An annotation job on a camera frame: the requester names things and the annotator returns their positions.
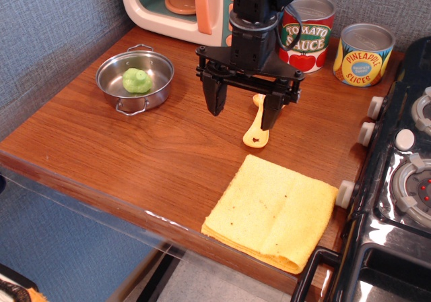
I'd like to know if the white stove knob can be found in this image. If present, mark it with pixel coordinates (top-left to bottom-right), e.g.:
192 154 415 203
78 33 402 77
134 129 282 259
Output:
358 122 375 147
367 96 385 120
335 180 356 209

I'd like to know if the green toy vegetable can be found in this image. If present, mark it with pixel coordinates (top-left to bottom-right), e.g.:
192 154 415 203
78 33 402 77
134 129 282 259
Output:
122 68 153 93

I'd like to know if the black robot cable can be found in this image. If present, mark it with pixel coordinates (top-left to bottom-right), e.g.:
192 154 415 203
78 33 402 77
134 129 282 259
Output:
275 3 303 52

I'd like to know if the white round stove button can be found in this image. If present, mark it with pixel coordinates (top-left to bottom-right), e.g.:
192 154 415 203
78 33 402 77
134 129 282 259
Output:
395 129 415 151

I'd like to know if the pineapple slices can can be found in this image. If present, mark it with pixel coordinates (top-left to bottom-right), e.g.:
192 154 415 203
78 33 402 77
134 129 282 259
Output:
333 23 395 88

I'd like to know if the small steel pot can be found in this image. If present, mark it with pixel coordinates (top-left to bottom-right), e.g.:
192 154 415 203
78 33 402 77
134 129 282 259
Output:
95 44 174 116

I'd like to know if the tomato sauce can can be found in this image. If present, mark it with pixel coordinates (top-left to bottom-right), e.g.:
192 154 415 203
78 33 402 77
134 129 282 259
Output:
278 0 335 73

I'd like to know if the black orange object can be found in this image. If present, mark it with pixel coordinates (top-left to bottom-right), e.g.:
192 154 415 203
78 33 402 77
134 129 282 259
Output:
1 264 48 302

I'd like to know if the yellow dish brush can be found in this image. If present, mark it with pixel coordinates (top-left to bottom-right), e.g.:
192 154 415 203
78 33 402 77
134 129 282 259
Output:
242 94 269 148

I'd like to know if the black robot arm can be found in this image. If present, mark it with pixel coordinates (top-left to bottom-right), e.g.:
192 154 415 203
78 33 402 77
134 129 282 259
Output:
196 0 304 130

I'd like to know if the toy microwave oven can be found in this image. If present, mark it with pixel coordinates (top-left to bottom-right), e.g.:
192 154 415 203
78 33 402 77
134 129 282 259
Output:
123 0 233 47

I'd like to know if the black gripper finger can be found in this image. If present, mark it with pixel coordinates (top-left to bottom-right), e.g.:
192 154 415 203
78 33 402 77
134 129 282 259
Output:
201 72 227 116
261 92 286 130

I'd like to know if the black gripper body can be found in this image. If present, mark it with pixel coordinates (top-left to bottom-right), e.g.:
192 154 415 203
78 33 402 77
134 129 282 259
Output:
196 18 304 104

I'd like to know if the yellow towel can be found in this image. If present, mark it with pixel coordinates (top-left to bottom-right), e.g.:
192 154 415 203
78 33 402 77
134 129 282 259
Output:
201 154 337 274

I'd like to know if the black toy stove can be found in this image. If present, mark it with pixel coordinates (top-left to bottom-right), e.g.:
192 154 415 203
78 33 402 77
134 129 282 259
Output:
292 37 430 301

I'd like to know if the grey stove burner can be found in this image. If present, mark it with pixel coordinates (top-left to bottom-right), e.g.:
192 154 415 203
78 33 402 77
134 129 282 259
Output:
391 153 430 229
411 86 431 136

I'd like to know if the orange microwave plate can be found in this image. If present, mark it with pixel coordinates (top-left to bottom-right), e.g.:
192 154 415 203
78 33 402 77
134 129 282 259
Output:
164 0 196 16

